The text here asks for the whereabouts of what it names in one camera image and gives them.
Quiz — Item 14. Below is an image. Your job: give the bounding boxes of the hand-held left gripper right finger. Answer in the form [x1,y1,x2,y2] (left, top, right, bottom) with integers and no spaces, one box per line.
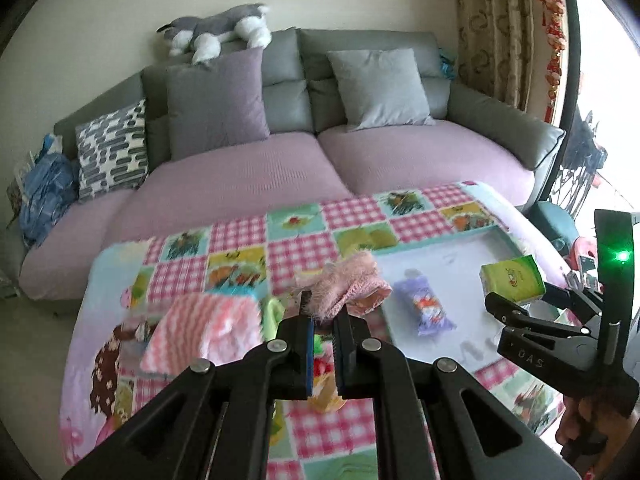
[333,312,581,480]

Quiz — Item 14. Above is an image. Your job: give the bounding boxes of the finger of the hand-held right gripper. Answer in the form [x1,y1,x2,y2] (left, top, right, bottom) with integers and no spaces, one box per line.
[485,292,587,339]
[542,283,607,319]

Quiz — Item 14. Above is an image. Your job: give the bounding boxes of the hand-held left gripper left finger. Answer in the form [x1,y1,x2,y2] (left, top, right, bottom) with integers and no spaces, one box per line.
[62,316,316,480]

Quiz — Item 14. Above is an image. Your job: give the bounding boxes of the green tissue pack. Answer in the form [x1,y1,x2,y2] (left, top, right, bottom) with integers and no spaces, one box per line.
[479,255,547,306]

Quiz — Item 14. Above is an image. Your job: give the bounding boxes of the pink fuzzy sock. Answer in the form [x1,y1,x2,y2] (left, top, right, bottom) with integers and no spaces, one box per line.
[295,251,393,320]

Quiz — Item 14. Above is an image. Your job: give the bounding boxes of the pink white striped towel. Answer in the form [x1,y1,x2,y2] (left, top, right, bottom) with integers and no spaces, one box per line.
[140,292,262,376]

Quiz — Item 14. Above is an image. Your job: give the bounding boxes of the person's right hand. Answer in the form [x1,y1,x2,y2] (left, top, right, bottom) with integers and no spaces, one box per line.
[555,394,632,467]

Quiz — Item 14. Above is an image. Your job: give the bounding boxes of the red plastic stool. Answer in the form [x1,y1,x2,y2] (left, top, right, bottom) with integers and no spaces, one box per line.
[567,237,598,276]

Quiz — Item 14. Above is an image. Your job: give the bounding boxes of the teal stool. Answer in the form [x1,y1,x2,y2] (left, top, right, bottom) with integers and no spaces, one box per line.
[532,201,581,256]

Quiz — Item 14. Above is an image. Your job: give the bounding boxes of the purple tissue packet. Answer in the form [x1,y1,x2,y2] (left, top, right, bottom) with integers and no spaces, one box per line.
[392,275,457,337]

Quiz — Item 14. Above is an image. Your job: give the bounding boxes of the printed blanket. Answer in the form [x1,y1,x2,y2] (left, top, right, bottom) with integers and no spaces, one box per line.
[59,180,601,480]

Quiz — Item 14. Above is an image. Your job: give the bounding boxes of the black metal rack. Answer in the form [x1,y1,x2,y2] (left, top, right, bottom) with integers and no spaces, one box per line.
[550,107,612,211]

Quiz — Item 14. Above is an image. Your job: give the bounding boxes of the grey sofa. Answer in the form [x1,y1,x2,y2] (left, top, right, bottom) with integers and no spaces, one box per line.
[17,27,566,306]

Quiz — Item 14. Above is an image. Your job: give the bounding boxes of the red hanging decoration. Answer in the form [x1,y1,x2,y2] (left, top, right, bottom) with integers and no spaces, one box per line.
[536,0,568,123]

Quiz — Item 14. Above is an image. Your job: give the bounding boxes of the teal cloth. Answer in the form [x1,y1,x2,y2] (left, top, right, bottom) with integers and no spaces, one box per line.
[439,47,458,80]

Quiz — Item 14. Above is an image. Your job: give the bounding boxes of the grey cushion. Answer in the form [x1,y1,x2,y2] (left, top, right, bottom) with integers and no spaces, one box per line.
[327,49,436,132]

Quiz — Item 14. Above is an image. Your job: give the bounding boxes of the purple cushion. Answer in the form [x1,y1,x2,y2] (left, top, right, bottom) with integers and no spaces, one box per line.
[165,47,271,161]

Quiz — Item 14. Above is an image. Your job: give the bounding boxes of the patterned cushion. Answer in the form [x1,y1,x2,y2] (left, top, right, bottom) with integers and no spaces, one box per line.
[75,98,150,203]

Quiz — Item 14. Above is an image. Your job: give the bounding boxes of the patterned curtain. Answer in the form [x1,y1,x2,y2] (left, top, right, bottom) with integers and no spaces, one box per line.
[452,0,536,111]

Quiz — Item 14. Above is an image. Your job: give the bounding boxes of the blue cloth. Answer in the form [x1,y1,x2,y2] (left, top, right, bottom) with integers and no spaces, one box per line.
[19,135,78,248]

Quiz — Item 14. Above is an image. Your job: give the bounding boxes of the grey white plush dog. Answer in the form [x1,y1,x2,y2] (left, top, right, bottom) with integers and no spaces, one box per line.
[156,4,273,66]

